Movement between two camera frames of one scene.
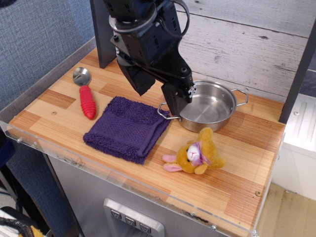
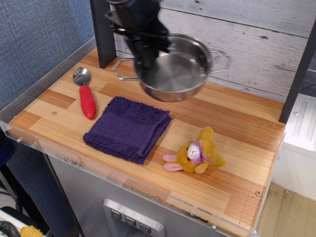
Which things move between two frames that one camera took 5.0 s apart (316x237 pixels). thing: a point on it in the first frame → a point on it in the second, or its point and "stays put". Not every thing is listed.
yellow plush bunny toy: [195, 156] stays put
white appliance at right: [295, 170] stays put
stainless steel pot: [212, 108] → [180, 72]
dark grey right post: [295, 89] stays put
